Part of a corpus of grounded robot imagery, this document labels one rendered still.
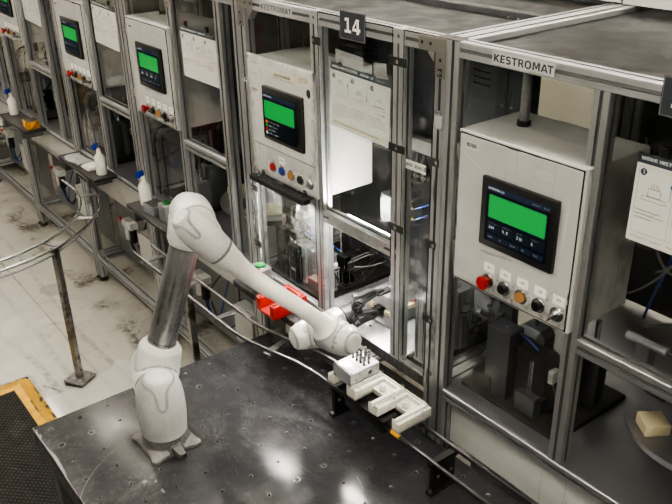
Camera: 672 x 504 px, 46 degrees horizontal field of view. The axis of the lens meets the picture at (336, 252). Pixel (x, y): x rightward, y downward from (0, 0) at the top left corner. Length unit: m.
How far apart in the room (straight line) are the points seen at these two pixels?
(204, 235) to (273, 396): 0.80
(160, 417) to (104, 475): 0.26
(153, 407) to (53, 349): 2.18
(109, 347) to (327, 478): 2.33
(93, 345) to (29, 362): 0.35
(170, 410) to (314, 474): 0.51
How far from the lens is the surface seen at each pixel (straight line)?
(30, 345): 4.90
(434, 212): 2.39
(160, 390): 2.67
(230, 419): 2.91
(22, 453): 4.08
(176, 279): 2.70
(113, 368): 4.53
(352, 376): 2.67
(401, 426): 2.55
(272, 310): 2.99
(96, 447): 2.91
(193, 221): 2.46
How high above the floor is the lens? 2.47
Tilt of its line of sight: 26 degrees down
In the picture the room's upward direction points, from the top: 1 degrees counter-clockwise
